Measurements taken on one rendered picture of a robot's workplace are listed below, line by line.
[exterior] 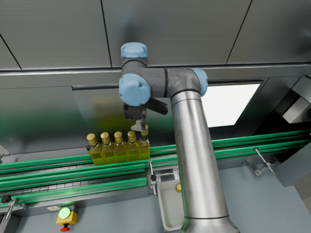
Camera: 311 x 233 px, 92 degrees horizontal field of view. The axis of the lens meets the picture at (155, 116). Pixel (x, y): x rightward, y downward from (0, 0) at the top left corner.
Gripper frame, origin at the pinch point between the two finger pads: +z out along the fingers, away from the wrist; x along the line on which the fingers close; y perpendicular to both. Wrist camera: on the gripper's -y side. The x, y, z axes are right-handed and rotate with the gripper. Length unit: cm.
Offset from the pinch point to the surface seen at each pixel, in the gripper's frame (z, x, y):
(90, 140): 2.2, 3.8, 22.9
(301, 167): 26, 11, -88
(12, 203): 20, 21, 55
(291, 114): 15, -20, -97
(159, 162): 26.2, 3.2, -8.2
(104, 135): 1.9, 1.9, 17.2
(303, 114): 12, -17, -101
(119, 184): 23.5, 14.9, 12.5
